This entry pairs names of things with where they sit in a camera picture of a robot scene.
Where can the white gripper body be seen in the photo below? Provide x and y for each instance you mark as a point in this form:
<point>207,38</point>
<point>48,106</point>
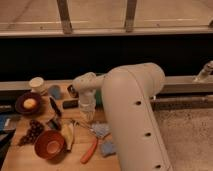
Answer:
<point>87,104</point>

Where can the small metal fork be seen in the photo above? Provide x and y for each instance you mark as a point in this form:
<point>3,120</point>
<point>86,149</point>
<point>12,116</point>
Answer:
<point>77,123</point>

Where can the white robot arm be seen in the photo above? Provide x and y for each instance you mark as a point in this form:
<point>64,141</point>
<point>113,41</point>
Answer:
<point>126,93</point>

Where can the dark small tin cup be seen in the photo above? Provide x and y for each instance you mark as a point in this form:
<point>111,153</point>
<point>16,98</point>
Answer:
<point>73,93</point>

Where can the blue small cup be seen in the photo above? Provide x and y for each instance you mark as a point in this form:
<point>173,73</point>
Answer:
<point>55,91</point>

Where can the white paper cup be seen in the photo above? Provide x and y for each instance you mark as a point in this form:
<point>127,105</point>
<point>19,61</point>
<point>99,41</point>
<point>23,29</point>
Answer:
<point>37,84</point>

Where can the green plastic tray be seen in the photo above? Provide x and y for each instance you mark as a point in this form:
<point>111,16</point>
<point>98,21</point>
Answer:
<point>98,97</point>

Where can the black rectangular block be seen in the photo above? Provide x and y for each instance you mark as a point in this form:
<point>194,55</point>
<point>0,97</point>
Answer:
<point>70,104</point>

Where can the grey crumpled cloth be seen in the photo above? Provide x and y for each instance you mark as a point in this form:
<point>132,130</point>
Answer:
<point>101,129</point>

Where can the yellow banana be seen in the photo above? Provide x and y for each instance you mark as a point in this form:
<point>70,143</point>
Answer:
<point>67,132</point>

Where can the small dark metal object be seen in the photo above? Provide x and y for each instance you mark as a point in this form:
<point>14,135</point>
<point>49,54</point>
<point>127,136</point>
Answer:
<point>54,124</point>

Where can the blue sponge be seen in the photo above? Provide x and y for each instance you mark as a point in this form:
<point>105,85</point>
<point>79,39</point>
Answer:
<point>107,148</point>

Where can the orange carrot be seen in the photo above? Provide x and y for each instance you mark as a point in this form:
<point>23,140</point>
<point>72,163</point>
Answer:
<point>88,154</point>

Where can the yellow round fruit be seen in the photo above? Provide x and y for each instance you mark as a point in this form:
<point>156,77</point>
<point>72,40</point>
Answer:
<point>29,103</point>

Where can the orange brown bowl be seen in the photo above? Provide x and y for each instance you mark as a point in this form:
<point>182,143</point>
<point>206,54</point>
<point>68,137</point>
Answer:
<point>49,144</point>

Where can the bunch of dark grapes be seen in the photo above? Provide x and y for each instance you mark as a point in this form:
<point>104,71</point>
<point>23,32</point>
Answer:
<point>35,129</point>

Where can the dark brown plate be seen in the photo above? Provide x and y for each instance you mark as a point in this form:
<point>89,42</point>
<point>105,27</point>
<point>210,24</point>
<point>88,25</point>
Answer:
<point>19,103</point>

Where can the blue object at left edge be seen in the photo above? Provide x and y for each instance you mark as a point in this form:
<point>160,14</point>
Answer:
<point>9,122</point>

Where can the dark handled utensil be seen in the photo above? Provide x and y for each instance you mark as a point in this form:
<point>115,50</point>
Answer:
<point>55,107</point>

